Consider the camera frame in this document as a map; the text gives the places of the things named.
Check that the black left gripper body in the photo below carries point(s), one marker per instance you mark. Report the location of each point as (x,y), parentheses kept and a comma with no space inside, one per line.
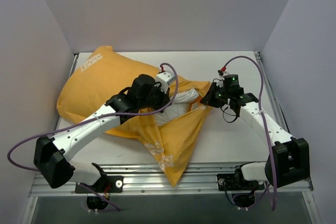
(159,99)

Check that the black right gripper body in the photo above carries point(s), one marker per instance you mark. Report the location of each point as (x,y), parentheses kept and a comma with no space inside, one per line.
(210,98)

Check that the white pillow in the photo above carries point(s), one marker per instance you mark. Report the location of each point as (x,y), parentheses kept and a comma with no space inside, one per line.
(183,103)

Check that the orange Mickey Mouse pillowcase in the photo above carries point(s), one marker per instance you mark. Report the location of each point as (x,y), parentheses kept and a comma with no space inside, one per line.
(104,74)

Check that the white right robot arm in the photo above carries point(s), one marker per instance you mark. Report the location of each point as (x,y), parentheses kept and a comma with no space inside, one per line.
(289,157)

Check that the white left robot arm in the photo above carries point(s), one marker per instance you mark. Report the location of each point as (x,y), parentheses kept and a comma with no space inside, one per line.
(54,155)

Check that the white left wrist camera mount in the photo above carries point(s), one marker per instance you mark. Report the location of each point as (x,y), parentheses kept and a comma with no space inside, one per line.
(165,78)

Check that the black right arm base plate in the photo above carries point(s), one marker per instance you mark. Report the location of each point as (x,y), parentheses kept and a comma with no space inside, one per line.
(231,182)

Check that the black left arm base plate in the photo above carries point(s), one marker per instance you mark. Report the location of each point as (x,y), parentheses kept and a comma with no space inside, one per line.
(110,184)

